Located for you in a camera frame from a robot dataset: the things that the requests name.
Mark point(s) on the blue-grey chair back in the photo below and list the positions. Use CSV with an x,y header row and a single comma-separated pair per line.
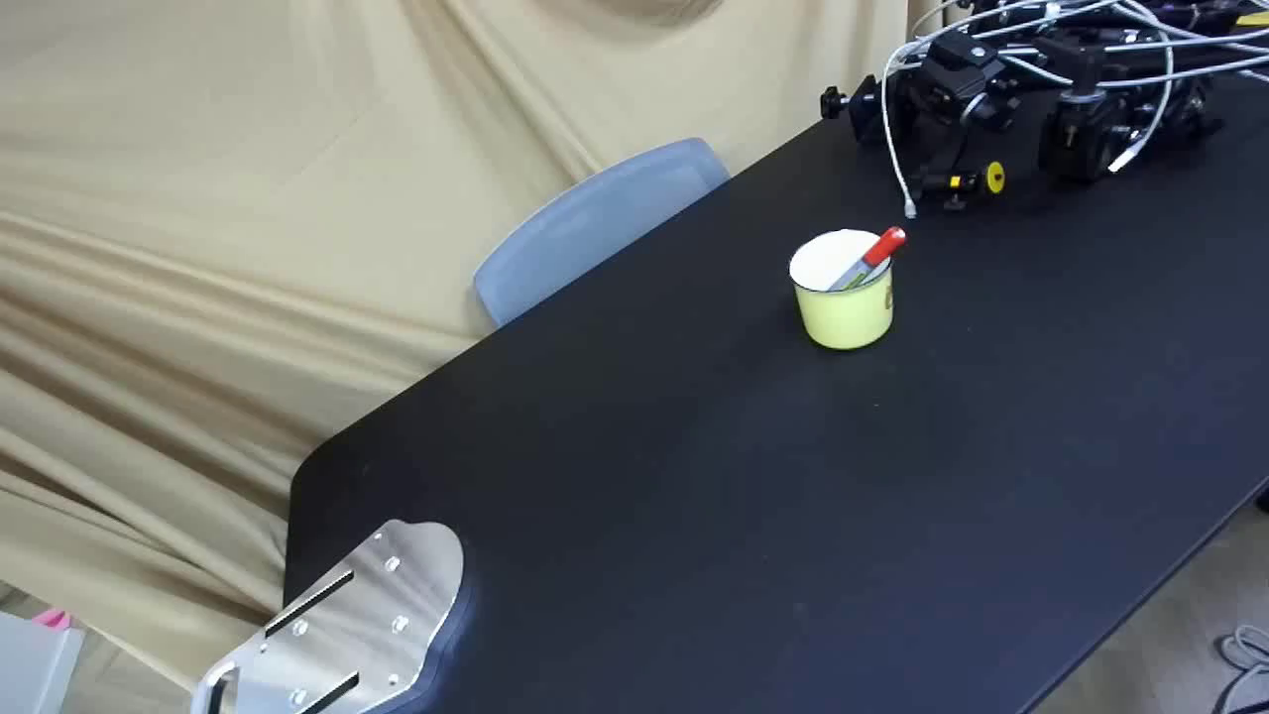
x,y
582,224

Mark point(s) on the black tripod equipment pile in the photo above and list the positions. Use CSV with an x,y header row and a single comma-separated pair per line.
x,y
964,105

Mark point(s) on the yellow mug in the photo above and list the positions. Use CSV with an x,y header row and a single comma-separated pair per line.
x,y
848,321

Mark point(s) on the silver metal plate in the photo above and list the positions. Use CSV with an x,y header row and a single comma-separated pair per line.
x,y
369,622

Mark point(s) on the small pink object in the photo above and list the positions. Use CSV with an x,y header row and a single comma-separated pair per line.
x,y
53,616

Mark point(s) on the beige cloth backdrop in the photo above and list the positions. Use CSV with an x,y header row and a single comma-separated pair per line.
x,y
200,202

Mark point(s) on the white box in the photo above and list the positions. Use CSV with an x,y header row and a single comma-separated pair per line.
x,y
35,667

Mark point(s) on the grey floor object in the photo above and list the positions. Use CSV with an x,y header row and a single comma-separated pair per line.
x,y
1245,667

